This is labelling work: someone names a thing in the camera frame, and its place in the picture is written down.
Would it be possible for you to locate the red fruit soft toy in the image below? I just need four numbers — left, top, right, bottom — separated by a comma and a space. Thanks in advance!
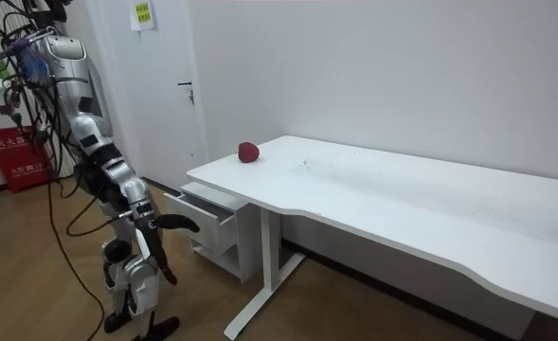
237, 140, 261, 164

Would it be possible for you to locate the red fire equipment box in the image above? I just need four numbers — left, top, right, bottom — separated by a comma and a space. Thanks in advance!
0, 126, 58, 194

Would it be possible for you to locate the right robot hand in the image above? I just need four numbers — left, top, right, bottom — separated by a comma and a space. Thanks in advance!
135, 213, 202, 287

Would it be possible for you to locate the cable bundle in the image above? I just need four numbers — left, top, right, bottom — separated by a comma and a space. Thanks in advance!
0, 0, 67, 67

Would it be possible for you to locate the white desk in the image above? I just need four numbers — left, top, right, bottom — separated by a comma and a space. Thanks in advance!
186, 135, 558, 341

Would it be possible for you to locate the open white drawer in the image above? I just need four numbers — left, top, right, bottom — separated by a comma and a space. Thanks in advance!
163, 190, 239, 255

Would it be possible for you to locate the white door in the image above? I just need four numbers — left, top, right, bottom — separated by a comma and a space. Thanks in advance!
84, 0, 211, 191

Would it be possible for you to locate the paper notice with yellow label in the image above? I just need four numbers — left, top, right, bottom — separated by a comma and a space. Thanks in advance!
128, 0, 157, 33

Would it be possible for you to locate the white drawer cabinet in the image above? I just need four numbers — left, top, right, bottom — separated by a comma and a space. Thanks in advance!
163, 181, 263, 285

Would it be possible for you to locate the black floor cable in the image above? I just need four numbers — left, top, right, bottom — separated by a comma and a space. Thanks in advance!
45, 178, 107, 341

